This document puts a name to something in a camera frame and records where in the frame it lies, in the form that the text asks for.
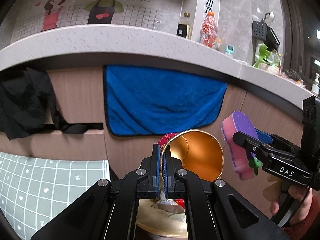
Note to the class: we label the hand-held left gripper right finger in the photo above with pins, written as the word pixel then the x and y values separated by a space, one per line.
pixel 168 180

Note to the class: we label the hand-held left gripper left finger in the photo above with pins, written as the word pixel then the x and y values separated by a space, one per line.
pixel 157 175

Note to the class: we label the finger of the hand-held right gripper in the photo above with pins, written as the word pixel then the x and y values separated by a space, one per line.
pixel 250 142
pixel 265 135

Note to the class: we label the colourful small packet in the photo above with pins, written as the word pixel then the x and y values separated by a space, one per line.
pixel 240 125

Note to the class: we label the red printed paper cup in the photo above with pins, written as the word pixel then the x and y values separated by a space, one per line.
pixel 200 152

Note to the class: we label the trash bin with yellow bag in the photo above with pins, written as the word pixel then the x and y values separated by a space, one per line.
pixel 150 220

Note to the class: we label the person's right forearm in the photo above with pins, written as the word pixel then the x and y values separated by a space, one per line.
pixel 307 230

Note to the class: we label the person's right hand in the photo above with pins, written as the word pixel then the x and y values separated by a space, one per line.
pixel 275 206

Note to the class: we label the dark scouring ball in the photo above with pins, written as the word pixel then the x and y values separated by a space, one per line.
pixel 292 75

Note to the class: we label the white pump bottle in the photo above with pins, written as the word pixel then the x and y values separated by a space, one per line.
pixel 315 86

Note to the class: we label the blue towel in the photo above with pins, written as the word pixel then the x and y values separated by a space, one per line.
pixel 162 97

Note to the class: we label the green plastic bag on counter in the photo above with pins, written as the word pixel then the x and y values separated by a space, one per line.
pixel 265 57

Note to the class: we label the small blue and white container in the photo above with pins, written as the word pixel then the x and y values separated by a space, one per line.
pixel 229 50

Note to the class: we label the black utensil holder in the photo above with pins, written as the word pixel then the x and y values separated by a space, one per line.
pixel 262 31

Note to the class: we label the red bottle with orange cap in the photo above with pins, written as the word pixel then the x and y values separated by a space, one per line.
pixel 209 30

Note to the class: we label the grey-green checked tablecloth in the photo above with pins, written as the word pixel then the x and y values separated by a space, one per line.
pixel 37 187

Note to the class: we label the dark sauce bottle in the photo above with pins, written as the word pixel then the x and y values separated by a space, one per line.
pixel 184 28

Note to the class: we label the grey stone counter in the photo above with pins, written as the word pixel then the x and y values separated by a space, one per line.
pixel 125 40

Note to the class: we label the white vented column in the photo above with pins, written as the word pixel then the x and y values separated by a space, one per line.
pixel 200 7

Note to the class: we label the black cloth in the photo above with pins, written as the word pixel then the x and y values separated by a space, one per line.
pixel 25 100

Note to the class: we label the white wall hook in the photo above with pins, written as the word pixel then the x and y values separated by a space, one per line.
pixel 269 17

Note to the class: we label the cartoon couple wall sticker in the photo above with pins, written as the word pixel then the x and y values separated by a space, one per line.
pixel 100 5

